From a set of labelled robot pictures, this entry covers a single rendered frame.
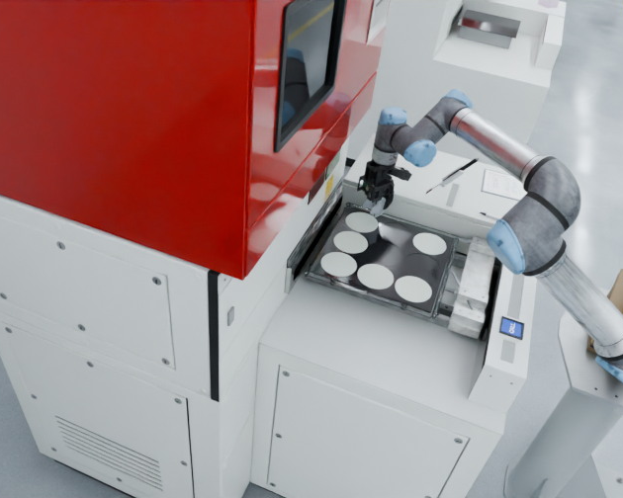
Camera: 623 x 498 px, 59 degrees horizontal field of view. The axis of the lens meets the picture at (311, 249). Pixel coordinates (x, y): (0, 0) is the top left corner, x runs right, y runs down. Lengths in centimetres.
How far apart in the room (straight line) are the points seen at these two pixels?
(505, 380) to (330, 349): 43
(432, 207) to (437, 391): 60
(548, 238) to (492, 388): 37
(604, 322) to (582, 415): 55
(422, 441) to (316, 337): 37
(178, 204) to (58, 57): 29
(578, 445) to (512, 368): 69
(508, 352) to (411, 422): 30
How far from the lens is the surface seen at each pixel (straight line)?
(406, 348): 150
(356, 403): 148
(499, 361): 136
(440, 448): 152
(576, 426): 195
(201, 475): 169
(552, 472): 214
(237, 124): 83
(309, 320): 150
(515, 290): 156
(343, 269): 155
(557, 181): 131
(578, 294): 137
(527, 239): 126
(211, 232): 97
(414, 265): 162
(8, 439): 239
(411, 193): 179
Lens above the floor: 193
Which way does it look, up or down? 40 degrees down
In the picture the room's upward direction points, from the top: 8 degrees clockwise
